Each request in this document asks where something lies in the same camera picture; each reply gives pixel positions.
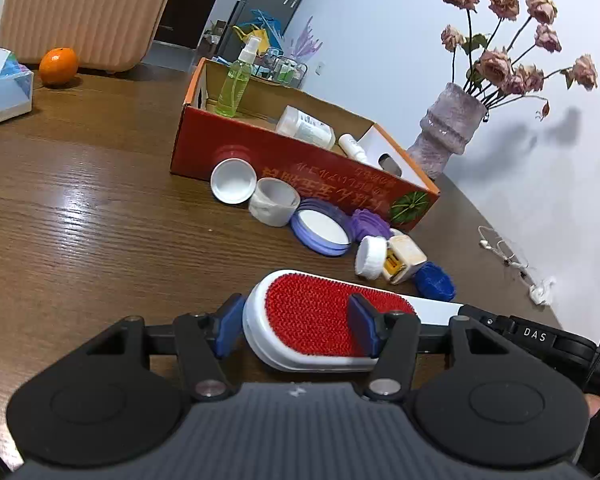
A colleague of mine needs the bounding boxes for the white round puck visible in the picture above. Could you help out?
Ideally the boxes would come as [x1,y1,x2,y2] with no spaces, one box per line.
[354,235,387,281]

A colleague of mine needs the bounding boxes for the red white lint brush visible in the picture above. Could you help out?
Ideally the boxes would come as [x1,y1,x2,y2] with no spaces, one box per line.
[242,270,460,373]

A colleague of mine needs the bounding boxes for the purple round lid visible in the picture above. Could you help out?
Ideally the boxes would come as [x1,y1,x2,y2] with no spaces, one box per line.
[289,198,355,257]

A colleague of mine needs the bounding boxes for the blue ridged cap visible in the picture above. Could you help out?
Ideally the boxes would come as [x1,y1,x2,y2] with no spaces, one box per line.
[413,262,456,302]

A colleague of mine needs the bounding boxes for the beige plug adapter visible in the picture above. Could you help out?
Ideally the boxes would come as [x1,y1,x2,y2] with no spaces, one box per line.
[382,235,428,285]

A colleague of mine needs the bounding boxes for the crumpled white tissue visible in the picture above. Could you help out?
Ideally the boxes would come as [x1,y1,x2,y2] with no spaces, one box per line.
[529,276,556,307]

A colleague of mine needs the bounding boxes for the purple ridged cap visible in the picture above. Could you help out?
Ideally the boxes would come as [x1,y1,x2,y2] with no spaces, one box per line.
[351,209,392,242]

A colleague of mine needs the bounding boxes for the white round lid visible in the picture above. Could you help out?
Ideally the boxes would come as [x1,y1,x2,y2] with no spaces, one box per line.
[210,158,258,205]

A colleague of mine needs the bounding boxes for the small white tube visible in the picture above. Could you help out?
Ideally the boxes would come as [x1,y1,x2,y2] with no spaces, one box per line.
[338,133,368,165]

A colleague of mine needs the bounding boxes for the pink textured vase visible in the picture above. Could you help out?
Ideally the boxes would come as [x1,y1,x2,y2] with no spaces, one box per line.
[407,82,486,180]

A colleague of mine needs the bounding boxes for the red cardboard box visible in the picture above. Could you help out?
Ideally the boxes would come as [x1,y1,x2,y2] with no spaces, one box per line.
[171,60,440,230]

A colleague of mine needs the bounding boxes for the white plastic bottle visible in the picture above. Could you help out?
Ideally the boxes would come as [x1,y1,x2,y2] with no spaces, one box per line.
[275,105,336,151]

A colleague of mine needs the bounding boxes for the green spray bottle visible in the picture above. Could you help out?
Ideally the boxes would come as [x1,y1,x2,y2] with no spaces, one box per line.
[214,36,261,118]

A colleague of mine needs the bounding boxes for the orange fruit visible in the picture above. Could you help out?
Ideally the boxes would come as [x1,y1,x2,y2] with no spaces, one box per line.
[38,48,79,87]

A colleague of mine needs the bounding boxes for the yellow blue bags pile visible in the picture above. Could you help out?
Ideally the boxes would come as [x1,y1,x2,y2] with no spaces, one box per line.
[232,9,284,54]

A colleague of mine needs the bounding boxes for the blue tissue box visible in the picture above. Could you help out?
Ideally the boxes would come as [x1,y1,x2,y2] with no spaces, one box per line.
[0,48,33,122]

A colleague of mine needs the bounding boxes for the pink suitcase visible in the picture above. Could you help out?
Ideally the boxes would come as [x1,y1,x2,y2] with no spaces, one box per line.
[0,0,168,73]

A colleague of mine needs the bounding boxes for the dark entrance door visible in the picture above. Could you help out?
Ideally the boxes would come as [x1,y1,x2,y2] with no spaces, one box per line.
[155,0,215,49]

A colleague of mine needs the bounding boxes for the white earphone cable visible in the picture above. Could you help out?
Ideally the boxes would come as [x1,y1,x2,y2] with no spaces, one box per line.
[477,224,539,286]

